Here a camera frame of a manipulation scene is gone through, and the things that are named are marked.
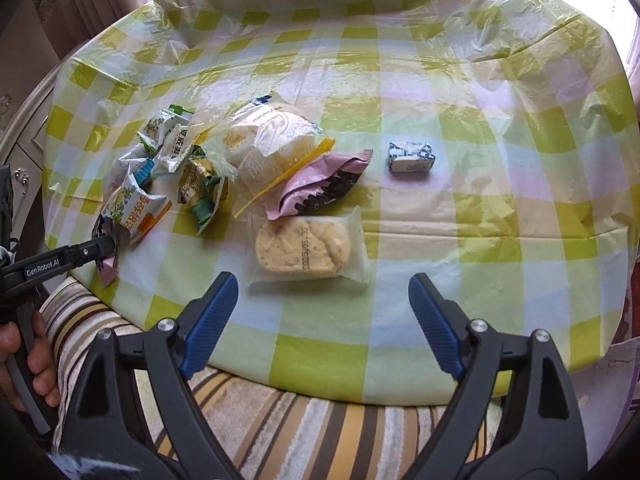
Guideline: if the small black white packet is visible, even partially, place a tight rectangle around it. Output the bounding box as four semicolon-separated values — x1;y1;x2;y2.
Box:
388;140;436;176

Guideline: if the clear bag of buns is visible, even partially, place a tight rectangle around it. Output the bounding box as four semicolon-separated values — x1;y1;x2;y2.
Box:
202;91;337;218

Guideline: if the striped sofa cushion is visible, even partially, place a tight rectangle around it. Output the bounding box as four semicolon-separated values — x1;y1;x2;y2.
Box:
37;275;506;480

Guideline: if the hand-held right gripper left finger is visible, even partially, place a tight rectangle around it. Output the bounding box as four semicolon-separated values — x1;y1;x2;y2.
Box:
60;270;240;480

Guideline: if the brown curtain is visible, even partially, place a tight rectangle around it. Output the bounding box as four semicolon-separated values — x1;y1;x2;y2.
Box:
20;0;166;68

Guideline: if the white packet green text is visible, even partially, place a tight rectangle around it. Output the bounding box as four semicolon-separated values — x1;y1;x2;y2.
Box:
154;127;202;175

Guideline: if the checked plastic tablecloth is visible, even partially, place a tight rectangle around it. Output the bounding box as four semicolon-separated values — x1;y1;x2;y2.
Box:
40;0;640;406

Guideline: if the pink packet black print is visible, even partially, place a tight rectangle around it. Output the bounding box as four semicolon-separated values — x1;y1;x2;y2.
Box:
264;149;375;221

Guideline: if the small green white packet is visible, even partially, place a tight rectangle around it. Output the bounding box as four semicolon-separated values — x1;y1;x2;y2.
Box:
136;104;195;150

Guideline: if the clear yellow cake packet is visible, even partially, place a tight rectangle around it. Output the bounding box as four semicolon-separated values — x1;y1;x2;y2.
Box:
246;204;375;292

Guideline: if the person's left hand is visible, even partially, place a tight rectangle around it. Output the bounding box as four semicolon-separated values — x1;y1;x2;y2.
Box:
0;310;62;413

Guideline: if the white dresser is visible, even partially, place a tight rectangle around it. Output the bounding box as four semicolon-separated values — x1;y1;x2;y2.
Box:
0;67;71;201

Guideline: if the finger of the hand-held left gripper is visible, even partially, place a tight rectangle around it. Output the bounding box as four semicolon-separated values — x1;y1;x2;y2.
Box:
64;236;117;267
91;216;117;241

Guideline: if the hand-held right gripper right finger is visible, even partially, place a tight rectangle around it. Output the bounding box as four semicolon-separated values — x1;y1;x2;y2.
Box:
400;272;586;480

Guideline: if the white green printed snack packet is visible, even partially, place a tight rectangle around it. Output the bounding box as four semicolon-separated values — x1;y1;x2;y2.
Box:
95;169;174;249

